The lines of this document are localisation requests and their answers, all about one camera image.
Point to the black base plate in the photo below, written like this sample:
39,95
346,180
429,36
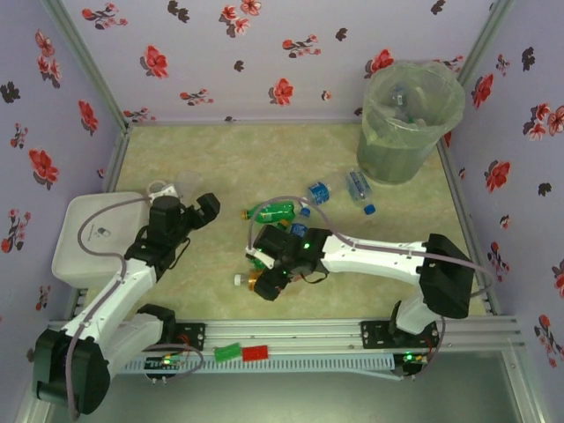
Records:
374,335
196,337

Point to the white storage box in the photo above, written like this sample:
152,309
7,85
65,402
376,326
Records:
66,247

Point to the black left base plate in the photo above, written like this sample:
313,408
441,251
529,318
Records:
196,337

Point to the right circuit board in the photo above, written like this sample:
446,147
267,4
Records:
412,359

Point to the bin with green liner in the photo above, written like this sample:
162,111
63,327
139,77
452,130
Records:
396,154

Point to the red label bottle white cap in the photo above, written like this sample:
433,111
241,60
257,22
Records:
252,282

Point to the red toy block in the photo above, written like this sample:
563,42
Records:
255,353

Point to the left circuit board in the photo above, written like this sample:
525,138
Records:
163,363

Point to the clear bottle with blue label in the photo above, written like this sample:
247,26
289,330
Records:
299,229
319,193
398,99
359,187

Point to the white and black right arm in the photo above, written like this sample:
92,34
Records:
374,257

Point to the green toy block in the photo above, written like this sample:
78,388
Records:
227,352

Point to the aluminium mounting rail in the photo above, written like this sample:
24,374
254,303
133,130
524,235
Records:
286,335

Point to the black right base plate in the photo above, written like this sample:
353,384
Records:
374,335

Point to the beige tape roll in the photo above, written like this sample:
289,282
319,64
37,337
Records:
150,187

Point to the aluminium corner post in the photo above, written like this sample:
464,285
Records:
482,39
90,66

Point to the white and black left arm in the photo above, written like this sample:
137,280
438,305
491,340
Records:
114,295

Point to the circuit board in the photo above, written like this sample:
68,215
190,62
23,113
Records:
412,359
163,363

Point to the green plastic bottle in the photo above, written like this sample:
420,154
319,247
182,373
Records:
273,211
255,264

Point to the aluminium side rail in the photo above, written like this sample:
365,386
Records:
457,194

